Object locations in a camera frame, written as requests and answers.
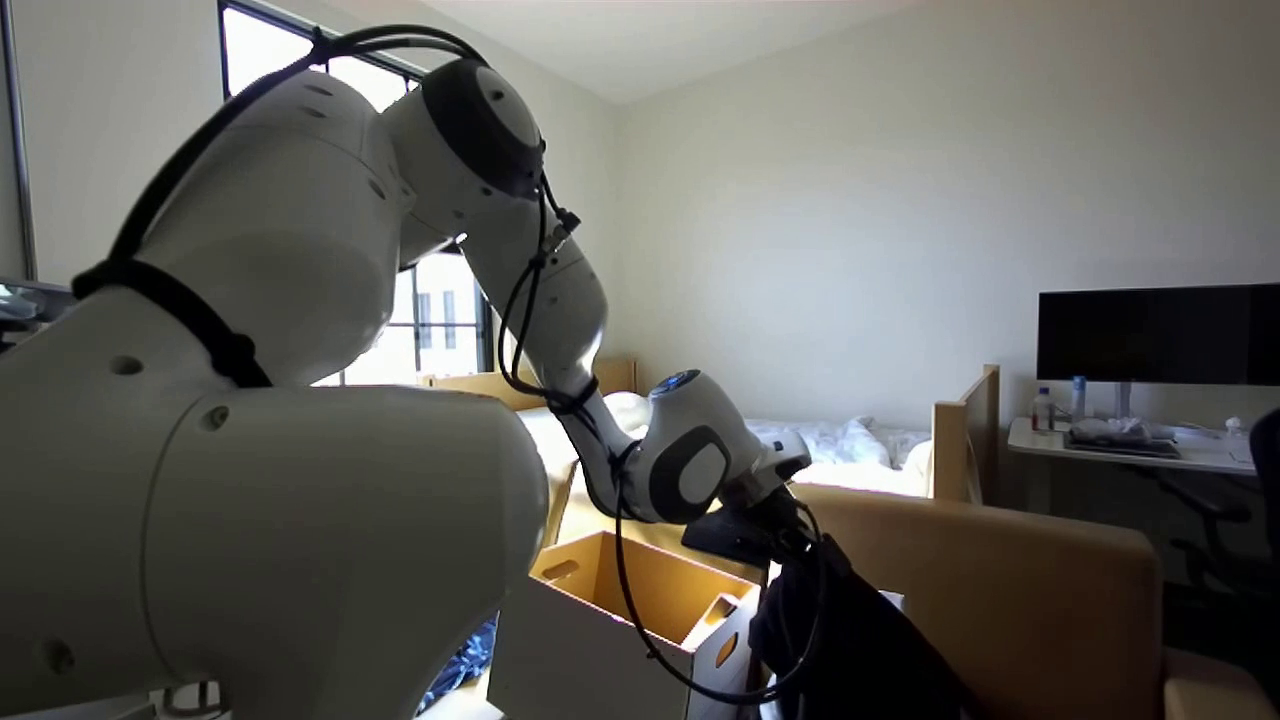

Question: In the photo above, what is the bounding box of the black framed window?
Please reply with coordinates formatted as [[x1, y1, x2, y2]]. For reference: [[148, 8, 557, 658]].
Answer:
[[217, 0, 494, 383]]

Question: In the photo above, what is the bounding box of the black computer monitor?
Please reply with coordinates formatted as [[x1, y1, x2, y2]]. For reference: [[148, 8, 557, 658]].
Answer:
[[1037, 283, 1280, 383]]

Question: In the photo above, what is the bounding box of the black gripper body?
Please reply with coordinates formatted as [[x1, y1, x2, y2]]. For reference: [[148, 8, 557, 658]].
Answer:
[[679, 489, 812, 567]]

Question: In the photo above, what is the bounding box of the wooden bed footboard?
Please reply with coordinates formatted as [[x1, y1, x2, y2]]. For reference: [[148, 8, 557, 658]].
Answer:
[[931, 363, 1001, 503]]

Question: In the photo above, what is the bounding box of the bed with white bedding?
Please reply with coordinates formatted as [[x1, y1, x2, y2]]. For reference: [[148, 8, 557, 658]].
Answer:
[[426, 353, 936, 534]]

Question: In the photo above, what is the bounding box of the blue patterned cloth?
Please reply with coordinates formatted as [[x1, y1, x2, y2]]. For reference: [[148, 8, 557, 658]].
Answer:
[[415, 615, 500, 717]]

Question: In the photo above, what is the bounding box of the tan couch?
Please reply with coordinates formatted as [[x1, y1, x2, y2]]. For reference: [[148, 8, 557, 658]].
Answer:
[[799, 482, 1163, 720]]

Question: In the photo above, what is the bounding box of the dark blue hoodie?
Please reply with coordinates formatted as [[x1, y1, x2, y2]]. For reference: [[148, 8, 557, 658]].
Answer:
[[749, 534, 987, 720]]

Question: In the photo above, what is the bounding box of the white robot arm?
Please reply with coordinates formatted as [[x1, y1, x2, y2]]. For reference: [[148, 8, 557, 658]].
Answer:
[[0, 59, 787, 720]]

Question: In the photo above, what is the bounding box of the black keyboard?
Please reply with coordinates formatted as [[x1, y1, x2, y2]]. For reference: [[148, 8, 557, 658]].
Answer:
[[1064, 426, 1180, 456]]

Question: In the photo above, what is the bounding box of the white desk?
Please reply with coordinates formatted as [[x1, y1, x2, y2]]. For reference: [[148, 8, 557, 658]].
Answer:
[[1008, 415, 1255, 476]]

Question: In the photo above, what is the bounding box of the white cardboard box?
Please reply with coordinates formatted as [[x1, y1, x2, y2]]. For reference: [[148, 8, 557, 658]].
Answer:
[[494, 533, 760, 720]]

